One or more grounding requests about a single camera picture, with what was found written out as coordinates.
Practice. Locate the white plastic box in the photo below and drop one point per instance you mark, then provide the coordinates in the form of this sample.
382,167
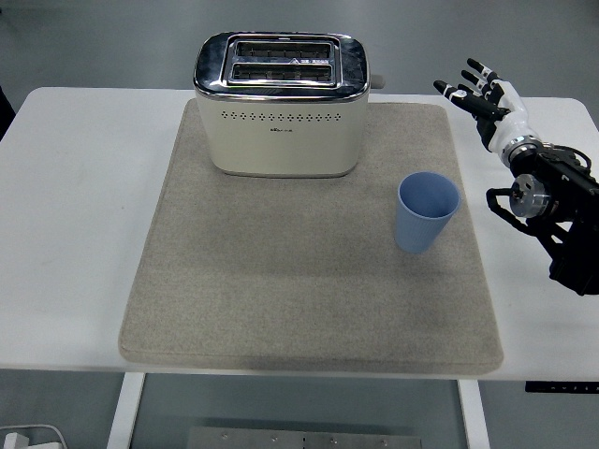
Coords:
49,437

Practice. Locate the grey metal plate with screws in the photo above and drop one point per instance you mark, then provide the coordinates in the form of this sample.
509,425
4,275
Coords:
304,439

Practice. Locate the black table control panel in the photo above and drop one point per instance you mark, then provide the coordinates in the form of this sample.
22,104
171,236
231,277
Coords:
561,387

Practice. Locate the beige fabric table mat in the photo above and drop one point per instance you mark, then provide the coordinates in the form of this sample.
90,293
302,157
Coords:
281,290

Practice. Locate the light blue ribbed cup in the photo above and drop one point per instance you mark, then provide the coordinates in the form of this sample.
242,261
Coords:
419,224

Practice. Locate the white table leg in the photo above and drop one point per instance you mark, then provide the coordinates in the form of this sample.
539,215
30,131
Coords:
125,411
473,416

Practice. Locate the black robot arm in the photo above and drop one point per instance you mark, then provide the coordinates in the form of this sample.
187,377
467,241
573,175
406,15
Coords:
561,206

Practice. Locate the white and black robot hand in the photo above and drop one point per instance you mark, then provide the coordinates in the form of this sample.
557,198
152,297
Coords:
510,117

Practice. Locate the cream and chrome toaster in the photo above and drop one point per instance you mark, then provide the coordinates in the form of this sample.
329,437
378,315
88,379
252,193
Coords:
281,145

